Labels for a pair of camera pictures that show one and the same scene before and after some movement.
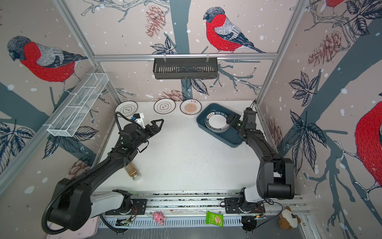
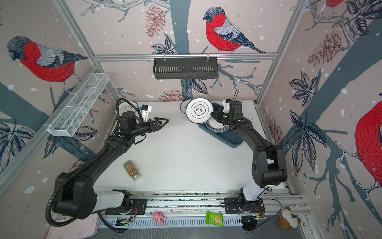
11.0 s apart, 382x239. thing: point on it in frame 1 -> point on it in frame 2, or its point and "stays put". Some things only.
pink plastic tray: (89, 230) stays put
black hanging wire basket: (170, 68) stays put
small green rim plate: (216, 121) stays put
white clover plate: (164, 106) -> (198, 110)
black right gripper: (232, 119) -> (220, 116)
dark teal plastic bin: (230, 136) stays put
